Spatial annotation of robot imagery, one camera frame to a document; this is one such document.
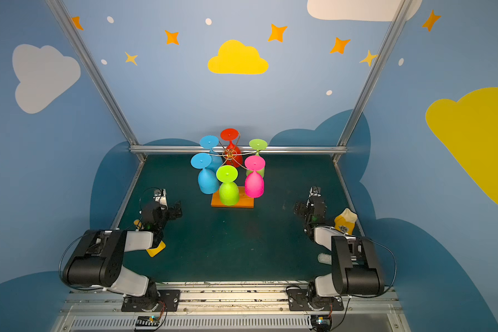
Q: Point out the yellow toy shovel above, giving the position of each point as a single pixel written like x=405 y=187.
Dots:
x=152 y=252

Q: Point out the right small circuit board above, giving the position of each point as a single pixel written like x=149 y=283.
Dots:
x=320 y=323

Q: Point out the wooden base wire glass rack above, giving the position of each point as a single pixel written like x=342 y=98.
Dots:
x=244 y=200

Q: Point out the front blue wine glass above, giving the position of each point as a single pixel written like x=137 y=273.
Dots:
x=207 y=179

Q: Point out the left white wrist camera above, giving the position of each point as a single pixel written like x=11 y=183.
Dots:
x=160 y=197

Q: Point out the yellow black work glove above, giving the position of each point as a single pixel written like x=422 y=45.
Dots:
x=346 y=221

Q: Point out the red wine glass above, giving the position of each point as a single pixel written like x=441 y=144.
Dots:
x=232 y=154

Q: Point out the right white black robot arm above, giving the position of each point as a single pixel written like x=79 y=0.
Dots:
x=355 y=268

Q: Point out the aluminium rail base frame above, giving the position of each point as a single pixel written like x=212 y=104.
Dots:
x=230 y=306

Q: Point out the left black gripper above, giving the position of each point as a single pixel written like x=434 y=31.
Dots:
x=173 y=210

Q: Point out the left small circuit board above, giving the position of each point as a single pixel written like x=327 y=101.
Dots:
x=147 y=323

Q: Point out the aluminium frame post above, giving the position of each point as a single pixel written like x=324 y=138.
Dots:
x=384 y=52
x=65 y=21

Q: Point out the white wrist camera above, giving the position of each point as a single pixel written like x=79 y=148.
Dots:
x=160 y=197
x=315 y=191

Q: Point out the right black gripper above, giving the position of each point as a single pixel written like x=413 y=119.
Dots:
x=303 y=209

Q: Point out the back aluminium crossbar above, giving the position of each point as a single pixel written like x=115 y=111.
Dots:
x=194 y=149

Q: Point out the right aluminium frame post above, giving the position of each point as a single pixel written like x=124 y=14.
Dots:
x=384 y=52

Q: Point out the small circuit board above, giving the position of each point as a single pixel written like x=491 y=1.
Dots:
x=147 y=323
x=320 y=323

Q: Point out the green wine glass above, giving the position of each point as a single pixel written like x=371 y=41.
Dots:
x=257 y=145
x=228 y=190

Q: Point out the white cleaning brush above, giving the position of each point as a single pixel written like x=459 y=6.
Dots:
x=325 y=259

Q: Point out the back blue wine glass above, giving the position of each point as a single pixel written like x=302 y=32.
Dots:
x=209 y=143

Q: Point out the blue wine glass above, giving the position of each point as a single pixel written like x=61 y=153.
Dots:
x=209 y=143
x=207 y=179

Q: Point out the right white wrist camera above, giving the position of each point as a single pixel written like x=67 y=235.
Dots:
x=315 y=191

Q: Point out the pink wine glass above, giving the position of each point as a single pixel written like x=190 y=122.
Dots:
x=254 y=183

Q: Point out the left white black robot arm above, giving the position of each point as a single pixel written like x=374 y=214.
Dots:
x=97 y=261

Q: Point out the left aluminium frame post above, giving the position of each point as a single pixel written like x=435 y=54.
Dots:
x=65 y=21

